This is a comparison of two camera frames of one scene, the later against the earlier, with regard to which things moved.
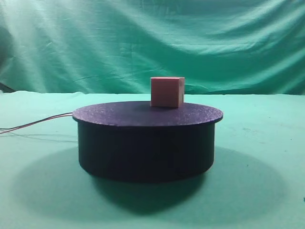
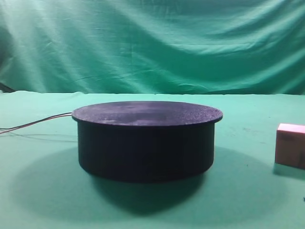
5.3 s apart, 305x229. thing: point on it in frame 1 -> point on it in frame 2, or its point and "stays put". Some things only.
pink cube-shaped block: (167, 91) -> (290, 145)
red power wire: (52, 117) stays put
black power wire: (32, 122) stays put
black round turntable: (137, 140) stays put
